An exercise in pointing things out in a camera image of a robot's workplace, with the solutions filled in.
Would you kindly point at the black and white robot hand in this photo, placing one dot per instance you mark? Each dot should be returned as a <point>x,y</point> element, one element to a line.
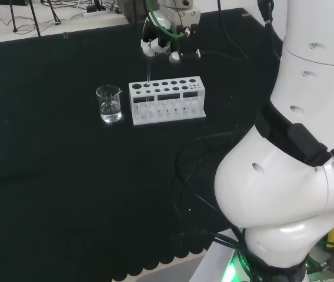
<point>181,17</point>

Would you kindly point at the white test tube rack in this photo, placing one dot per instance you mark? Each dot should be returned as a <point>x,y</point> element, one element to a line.
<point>167,88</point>

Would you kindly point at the clear cloth clip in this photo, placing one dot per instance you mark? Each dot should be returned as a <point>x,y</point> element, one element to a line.
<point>246,14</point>
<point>64,34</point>

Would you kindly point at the white power strip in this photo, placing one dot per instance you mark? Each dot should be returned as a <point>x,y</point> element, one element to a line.
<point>92,9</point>

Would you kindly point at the clear glass beaker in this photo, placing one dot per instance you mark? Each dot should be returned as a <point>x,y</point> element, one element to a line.
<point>110,113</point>

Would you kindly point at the black tripod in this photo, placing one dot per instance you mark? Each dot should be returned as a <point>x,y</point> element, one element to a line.
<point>55,13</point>
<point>34,20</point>

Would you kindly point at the black box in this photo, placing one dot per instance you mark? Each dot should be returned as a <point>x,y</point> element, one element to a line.
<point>11,2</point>

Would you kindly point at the black bench cloth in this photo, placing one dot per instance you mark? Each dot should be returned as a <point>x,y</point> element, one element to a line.
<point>52,161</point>

